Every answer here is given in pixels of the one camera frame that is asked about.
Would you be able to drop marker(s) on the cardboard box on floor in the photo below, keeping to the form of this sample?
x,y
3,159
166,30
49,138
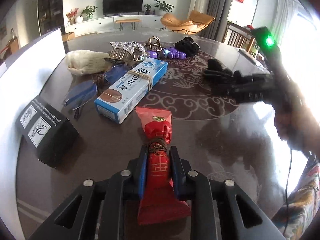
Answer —
x,y
68,36

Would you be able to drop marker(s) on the cream knitted glove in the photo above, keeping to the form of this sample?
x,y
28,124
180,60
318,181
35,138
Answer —
x,y
85,62

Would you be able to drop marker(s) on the red flowers in vase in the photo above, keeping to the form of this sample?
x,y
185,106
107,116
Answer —
x,y
72,15

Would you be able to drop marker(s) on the orange lounge chair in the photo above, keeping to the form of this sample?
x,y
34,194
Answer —
x,y
196,22

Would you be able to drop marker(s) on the purple teal toy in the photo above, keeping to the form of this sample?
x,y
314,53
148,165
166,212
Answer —
x,y
167,53

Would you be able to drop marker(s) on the wooden bench with hairpin legs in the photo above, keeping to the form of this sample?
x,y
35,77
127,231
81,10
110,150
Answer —
x,y
132,21

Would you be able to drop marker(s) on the wooden dining chair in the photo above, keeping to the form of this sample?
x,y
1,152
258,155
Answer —
x,y
240,37

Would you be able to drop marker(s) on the white tv cabinet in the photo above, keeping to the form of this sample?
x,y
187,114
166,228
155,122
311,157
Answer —
x,y
108,24

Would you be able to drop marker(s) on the dark tall display cabinet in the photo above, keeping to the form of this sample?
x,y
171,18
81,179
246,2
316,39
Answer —
x,y
50,14

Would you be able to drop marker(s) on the black printed cardboard box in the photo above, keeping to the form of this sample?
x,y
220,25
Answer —
x,y
47,131

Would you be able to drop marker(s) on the green potted plant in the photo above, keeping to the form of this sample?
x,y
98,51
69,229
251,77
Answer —
x,y
164,6
88,12

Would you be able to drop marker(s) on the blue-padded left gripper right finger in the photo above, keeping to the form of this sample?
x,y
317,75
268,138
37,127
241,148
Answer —
x,y
239,216

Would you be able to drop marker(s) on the green potted plant right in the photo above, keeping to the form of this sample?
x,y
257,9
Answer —
x,y
164,6

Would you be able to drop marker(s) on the black velvet scrunchie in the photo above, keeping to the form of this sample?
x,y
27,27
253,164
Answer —
x,y
188,46

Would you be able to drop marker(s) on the grey curtain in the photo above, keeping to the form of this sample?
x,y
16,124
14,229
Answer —
x,y
219,9

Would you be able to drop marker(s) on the black flat television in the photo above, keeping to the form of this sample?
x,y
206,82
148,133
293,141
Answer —
x,y
121,6

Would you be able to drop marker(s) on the blue white medicine box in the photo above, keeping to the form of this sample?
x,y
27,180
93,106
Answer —
x,y
117,102

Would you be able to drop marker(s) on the gold pearl hair claw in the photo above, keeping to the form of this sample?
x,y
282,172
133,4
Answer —
x,y
153,44

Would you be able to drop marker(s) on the red candy wrapper packet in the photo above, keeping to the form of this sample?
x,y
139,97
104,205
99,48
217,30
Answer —
x,y
158,204

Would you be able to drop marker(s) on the silver glitter bow hair clip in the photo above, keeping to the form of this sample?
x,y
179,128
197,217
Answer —
x,y
127,52

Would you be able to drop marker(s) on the person's right hand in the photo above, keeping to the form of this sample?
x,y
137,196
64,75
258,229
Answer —
x,y
298,127

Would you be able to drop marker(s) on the clear blue safety glasses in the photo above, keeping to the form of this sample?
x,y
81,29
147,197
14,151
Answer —
x,y
86,91

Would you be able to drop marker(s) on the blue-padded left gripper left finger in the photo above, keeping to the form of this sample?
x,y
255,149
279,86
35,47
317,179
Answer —
x,y
95,210

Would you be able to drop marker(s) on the white partition board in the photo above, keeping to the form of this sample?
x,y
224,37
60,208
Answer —
x,y
20,83

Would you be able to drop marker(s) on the green potted plant left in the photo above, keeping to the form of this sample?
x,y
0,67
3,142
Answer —
x,y
88,12

